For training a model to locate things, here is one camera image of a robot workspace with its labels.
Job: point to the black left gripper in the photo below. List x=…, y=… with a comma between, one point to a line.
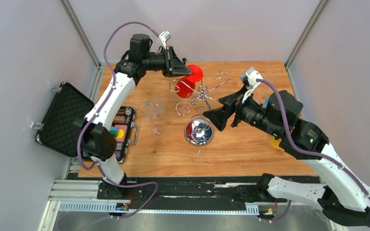
x=171, y=58

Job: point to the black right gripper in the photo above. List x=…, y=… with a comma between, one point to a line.
x=218, y=117

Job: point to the red wine glass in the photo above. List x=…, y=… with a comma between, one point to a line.
x=189, y=79

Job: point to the clear wine glass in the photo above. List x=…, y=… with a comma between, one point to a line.
x=149, y=114

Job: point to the clear champagne flute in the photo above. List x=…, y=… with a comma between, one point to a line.
x=264, y=88

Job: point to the yellow wine glass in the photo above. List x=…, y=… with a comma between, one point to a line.
x=275, y=143

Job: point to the blue wine glass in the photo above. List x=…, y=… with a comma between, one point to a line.
x=265, y=102

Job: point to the clear ribbed goblet glass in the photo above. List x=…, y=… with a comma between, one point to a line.
x=157, y=103

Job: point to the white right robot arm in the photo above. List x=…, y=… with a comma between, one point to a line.
x=343, y=197

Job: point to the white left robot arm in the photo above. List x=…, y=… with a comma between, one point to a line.
x=95, y=144

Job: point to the black poker chip case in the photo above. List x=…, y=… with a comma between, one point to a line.
x=58, y=133

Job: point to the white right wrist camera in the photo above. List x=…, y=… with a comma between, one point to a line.
x=251, y=79

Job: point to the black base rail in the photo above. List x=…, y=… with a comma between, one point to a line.
x=188, y=193

